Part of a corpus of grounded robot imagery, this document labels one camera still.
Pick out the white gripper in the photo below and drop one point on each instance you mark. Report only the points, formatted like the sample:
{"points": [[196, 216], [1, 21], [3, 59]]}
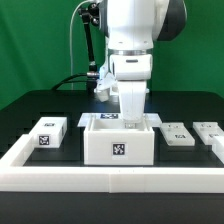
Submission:
{"points": [[132, 101]]}

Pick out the white cabinet box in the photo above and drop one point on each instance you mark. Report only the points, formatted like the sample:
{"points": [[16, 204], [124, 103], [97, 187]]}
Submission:
{"points": [[109, 142]]}

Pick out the white door panel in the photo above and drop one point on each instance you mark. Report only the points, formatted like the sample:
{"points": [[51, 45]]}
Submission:
{"points": [[176, 134], [207, 131]]}

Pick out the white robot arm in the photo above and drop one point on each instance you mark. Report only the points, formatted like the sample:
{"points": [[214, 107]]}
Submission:
{"points": [[131, 28]]}

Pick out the small white cabinet block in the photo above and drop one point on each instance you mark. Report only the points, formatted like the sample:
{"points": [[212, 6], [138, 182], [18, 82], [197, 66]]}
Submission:
{"points": [[49, 132]]}

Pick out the white marker base plate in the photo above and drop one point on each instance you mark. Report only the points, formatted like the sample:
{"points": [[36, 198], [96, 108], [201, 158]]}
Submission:
{"points": [[152, 118]]}

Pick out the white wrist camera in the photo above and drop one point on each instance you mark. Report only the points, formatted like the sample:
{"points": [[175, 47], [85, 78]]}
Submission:
{"points": [[104, 83]]}

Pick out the white U-shaped frame fence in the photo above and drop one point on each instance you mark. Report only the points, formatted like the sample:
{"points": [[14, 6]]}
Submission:
{"points": [[16, 176]]}

